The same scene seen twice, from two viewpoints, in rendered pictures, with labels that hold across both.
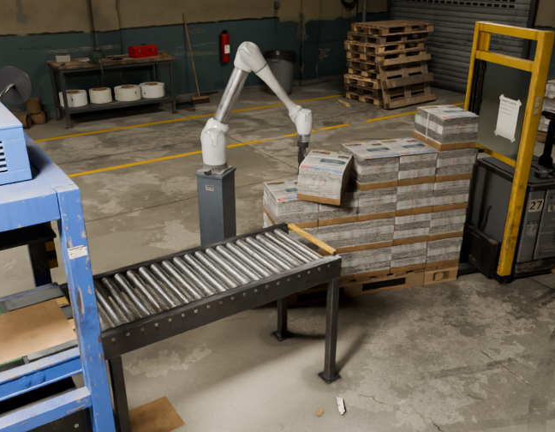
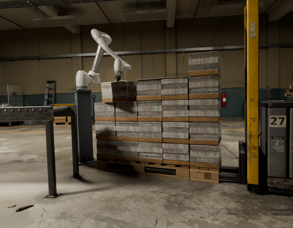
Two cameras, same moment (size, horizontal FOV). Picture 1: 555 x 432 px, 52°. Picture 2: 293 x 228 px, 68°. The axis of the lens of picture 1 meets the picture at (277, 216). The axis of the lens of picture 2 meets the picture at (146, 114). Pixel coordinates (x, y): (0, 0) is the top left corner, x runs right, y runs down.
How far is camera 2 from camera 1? 3.17 m
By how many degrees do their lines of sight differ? 43
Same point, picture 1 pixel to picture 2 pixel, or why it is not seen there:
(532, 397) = not seen: outside the picture
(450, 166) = (199, 88)
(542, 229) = (292, 146)
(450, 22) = not seen: outside the picture
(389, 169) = (154, 87)
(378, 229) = (150, 128)
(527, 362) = not seen: outside the picture
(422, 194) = (180, 107)
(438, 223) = (196, 130)
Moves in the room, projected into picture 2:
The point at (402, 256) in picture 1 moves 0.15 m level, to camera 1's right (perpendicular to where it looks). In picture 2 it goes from (169, 152) to (182, 154)
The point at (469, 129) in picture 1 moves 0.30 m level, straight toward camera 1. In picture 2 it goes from (211, 60) to (188, 58)
